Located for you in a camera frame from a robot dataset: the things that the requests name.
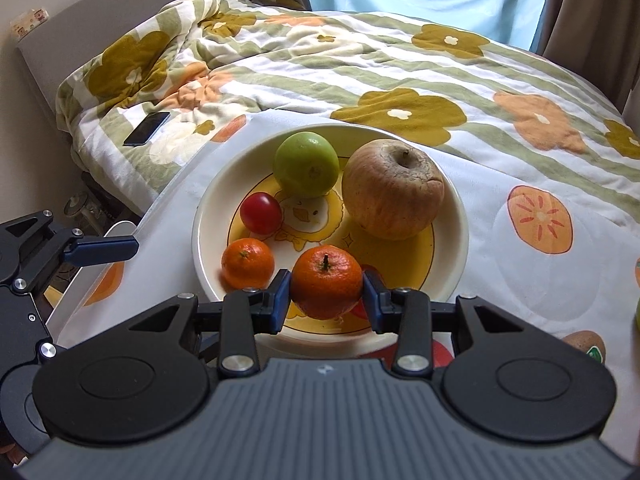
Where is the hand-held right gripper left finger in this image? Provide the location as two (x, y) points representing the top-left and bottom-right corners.
(100, 269), (293, 378)

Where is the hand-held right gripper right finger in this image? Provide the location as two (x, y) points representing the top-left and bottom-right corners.
(362, 267), (541, 377)

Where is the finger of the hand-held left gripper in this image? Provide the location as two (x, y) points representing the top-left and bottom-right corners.
(0, 210), (140, 291)

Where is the small orange mandarin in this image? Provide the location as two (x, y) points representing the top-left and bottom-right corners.
(221, 238), (276, 290)

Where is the duck print plate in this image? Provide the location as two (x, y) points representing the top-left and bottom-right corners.
(192, 124), (469, 361)

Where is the red cherry tomato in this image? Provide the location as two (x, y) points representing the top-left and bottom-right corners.
(240, 192), (284, 235)

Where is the green apple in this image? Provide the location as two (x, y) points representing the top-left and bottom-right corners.
(273, 131), (341, 198)

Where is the white table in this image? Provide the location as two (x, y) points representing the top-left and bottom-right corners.
(102, 220), (138, 241)

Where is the small jar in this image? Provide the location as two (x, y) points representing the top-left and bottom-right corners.
(62, 192), (101, 226)

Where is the black smartphone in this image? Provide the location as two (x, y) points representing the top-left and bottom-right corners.
(123, 111), (171, 147)

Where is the white fruit print cloth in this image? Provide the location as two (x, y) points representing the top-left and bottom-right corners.
(45, 110), (640, 376)

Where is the brown kiwi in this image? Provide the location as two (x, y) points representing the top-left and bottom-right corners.
(562, 330), (607, 365)

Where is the floral striped blanket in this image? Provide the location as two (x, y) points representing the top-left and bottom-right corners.
(55, 0), (640, 226)

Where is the wall sticker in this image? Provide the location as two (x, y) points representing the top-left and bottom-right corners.
(11, 7), (51, 41)

